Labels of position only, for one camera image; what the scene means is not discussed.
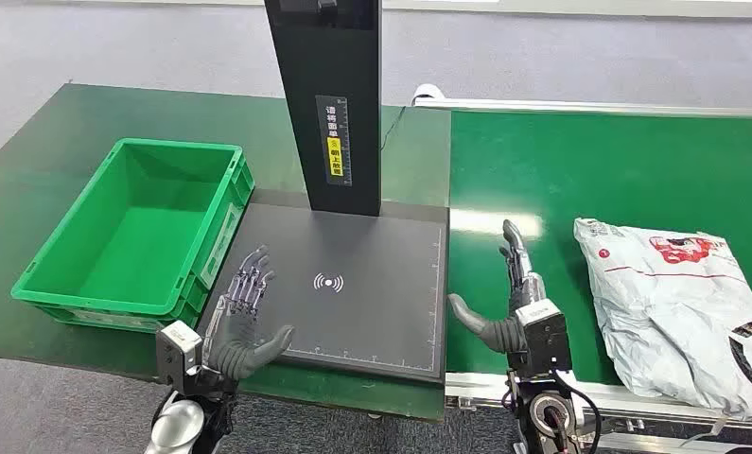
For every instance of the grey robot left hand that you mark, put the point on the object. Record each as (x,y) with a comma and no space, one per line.
(234,338)

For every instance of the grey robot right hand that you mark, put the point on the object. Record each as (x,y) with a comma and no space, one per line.
(501,332)

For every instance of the grey red-printed courier package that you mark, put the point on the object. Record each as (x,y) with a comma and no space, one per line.
(670,313)

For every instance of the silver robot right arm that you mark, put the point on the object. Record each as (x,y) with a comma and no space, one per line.
(538,417)

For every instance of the black inbound scanner machine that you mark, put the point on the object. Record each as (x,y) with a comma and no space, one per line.
(375,275)

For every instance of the green conveyor belt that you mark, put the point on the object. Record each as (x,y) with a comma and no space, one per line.
(601,169)

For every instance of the white conveyor end cap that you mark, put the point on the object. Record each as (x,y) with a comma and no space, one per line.
(427,94)

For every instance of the green plastic crate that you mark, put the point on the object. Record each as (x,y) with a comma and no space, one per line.
(131,250)

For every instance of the black yellow label sticker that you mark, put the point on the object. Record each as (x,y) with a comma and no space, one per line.
(335,144)

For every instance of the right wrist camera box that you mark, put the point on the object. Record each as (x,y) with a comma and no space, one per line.
(545,335)

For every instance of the aluminium conveyor side rail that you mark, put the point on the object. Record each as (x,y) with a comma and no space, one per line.
(601,108)
(632,401)

